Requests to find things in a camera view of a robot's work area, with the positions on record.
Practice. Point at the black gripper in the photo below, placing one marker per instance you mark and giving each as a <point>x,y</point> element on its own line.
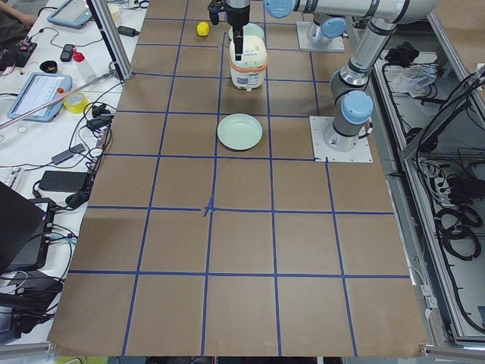
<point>238,18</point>

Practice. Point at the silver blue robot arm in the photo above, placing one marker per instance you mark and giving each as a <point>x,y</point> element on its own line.
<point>332,26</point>
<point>353,105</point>

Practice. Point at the white orange rice cooker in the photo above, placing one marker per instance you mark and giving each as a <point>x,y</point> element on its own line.
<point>249,72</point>

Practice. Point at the yellow lemon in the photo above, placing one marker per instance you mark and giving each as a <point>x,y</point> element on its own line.
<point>202,29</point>

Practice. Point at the black small adapter brick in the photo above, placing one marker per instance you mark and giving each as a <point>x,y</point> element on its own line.
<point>127,31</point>

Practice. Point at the red cap spray bottle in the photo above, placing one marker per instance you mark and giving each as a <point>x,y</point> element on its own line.
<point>84,67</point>

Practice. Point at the black cloth bundle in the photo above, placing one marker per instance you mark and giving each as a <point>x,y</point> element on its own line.
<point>403,55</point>

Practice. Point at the yellow tape roll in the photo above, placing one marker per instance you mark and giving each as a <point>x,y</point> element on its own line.
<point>75,103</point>

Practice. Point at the grey usb hub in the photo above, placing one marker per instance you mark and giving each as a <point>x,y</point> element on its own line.
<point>68,153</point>

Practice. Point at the blue teach pendant tablet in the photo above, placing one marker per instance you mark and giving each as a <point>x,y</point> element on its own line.
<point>40,89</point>

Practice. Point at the black power adapter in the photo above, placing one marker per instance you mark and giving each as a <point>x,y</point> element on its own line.
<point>63,181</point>

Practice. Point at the black laptop computer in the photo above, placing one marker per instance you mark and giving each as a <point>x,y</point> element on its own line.
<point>25,225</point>

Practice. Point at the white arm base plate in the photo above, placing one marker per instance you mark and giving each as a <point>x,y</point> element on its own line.
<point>312,39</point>
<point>329,146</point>

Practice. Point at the aluminium frame post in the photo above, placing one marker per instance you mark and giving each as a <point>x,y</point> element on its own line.
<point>105,23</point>

